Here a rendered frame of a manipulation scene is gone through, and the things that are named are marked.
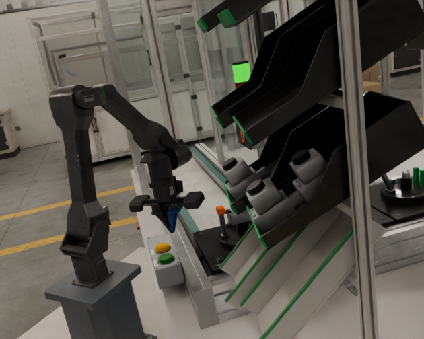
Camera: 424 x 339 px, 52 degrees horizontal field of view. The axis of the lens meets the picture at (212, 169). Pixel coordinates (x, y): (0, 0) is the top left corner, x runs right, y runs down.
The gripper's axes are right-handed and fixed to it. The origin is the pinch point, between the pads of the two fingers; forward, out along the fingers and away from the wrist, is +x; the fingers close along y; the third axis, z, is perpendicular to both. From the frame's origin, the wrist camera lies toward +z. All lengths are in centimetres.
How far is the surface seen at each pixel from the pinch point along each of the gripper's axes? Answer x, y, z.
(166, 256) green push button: 9.6, 2.4, -1.6
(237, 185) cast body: -15.9, -24.1, -21.6
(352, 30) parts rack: -41, -45, -38
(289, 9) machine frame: -49, -28, 101
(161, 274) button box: 12.6, 3.1, -5.6
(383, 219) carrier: 9, -53, 15
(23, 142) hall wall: 94, 535, 615
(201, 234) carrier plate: 9.7, -3.8, 10.9
